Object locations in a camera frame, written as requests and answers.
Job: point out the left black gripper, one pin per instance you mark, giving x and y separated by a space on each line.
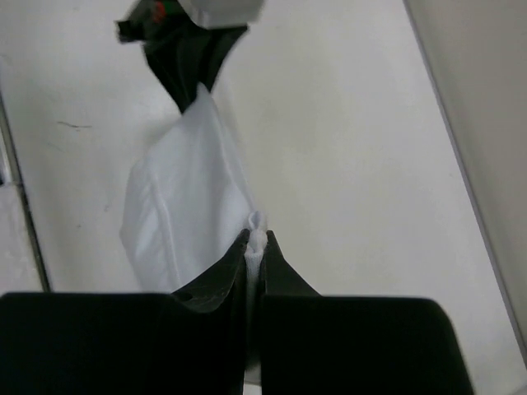
172 52

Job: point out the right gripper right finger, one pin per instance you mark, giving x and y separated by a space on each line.
315 344

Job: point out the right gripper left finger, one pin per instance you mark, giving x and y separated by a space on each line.
191 341

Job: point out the white skirt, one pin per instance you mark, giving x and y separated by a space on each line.
186 202

